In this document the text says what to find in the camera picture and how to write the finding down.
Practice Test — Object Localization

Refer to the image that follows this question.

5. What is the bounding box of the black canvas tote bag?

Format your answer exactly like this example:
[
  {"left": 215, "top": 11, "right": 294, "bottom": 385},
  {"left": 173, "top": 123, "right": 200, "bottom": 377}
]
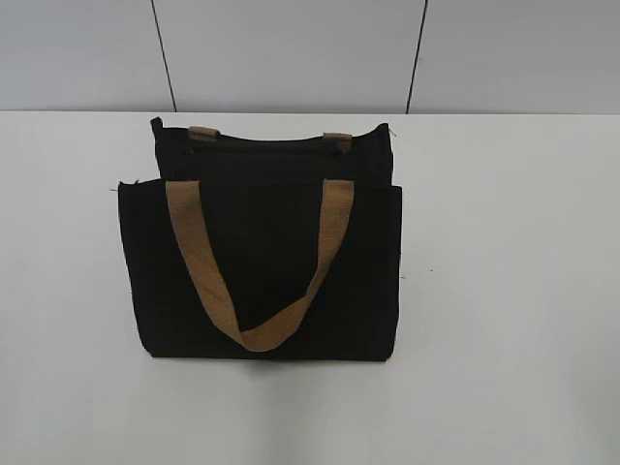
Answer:
[{"left": 117, "top": 118, "right": 402, "bottom": 361}]

